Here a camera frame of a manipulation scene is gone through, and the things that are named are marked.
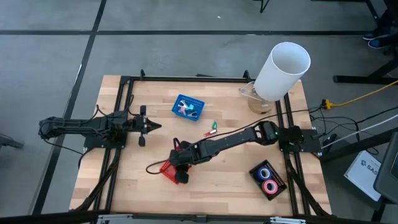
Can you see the blue plastic basket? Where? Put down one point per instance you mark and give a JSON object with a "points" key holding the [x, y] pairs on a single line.
{"points": [[194, 102]]}

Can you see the pink staple remover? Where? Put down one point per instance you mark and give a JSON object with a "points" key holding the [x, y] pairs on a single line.
{"points": [[183, 111]]}

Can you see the black crossbeam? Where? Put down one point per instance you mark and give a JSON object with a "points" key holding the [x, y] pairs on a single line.
{"points": [[62, 217]]}

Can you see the white shade wooden base lamp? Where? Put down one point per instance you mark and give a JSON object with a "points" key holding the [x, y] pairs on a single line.
{"points": [[280, 74]]}

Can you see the green staple remover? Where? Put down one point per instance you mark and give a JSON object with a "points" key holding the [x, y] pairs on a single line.
{"points": [[214, 125]]}

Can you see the black desk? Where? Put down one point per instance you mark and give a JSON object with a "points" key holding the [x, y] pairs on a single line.
{"points": [[357, 80]]}

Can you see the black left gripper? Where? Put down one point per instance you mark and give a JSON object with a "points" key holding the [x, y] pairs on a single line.
{"points": [[142, 126]]}

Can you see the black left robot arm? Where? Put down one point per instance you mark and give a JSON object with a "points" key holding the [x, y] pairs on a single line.
{"points": [[77, 126]]}

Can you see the grey staple remover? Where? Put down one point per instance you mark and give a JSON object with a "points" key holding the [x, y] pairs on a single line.
{"points": [[183, 102]]}

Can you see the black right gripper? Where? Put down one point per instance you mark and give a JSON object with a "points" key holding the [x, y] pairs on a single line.
{"points": [[183, 158]]}

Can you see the black table frame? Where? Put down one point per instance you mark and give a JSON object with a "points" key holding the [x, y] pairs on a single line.
{"points": [[186, 79]]}

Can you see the white printed box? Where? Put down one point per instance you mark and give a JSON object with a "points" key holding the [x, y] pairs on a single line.
{"points": [[362, 174]]}

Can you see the teal staple remover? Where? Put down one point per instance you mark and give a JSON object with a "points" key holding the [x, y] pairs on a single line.
{"points": [[190, 109]]}

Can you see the dark grey chair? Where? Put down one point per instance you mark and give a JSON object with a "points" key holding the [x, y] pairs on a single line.
{"points": [[388, 171]]}

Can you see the pink tape roll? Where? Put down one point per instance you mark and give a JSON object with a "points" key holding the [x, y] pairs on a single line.
{"points": [[264, 186]]}

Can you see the red plastic basket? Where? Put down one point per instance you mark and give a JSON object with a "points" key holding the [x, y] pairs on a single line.
{"points": [[168, 172]]}

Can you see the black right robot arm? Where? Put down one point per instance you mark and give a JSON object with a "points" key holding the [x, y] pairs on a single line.
{"points": [[233, 138]]}

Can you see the purple-blue tape roll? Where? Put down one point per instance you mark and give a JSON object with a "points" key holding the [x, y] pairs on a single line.
{"points": [[258, 174]]}

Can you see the person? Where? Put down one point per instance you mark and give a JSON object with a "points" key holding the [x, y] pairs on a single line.
{"points": [[376, 43]]}

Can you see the red stapler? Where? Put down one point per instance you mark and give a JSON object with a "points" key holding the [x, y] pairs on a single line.
{"points": [[209, 134]]}

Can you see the black plastic basket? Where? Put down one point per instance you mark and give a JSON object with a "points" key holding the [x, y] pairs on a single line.
{"points": [[278, 179]]}

